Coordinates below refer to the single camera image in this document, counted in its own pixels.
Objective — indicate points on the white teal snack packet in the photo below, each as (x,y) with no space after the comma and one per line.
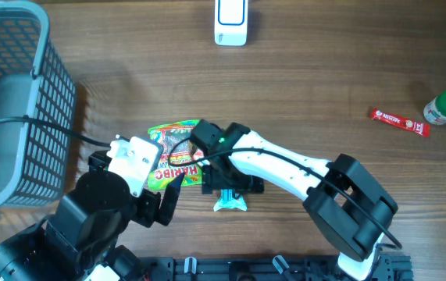
(229,199)

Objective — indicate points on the white barcode scanner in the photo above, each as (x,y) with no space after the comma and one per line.
(231,22)

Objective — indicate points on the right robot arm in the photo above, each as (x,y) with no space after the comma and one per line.
(347,204)

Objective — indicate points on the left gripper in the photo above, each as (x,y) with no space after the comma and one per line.
(149,211)

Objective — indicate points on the Haribo gummy candy bag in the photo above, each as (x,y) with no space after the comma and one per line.
(174,136)

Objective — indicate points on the green lid jar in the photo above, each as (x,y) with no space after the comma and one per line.
(435,111)

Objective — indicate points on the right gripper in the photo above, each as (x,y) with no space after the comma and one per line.
(211,179)

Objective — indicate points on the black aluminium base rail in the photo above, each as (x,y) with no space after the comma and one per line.
(389,267)

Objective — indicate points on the grey plastic mesh basket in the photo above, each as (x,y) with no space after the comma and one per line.
(37,106)

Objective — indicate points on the small red item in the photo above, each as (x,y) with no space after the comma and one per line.
(421,129)

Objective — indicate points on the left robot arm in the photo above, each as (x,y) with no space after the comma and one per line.
(78,242)

